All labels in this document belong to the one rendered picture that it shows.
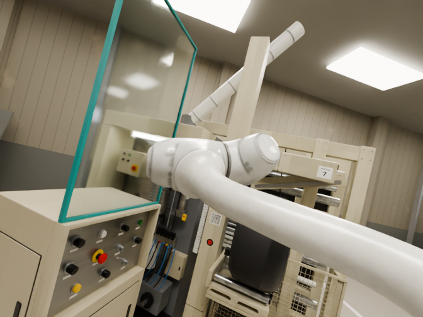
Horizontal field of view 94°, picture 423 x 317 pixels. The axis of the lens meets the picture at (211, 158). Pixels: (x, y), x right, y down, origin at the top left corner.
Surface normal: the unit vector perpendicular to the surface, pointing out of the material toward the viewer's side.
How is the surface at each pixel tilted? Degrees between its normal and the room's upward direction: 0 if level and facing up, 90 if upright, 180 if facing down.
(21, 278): 90
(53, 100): 90
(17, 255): 90
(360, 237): 52
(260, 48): 90
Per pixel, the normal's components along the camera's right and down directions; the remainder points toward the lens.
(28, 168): 0.19, 0.02
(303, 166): -0.32, -0.10
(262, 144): 0.27, -0.45
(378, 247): -0.22, -0.71
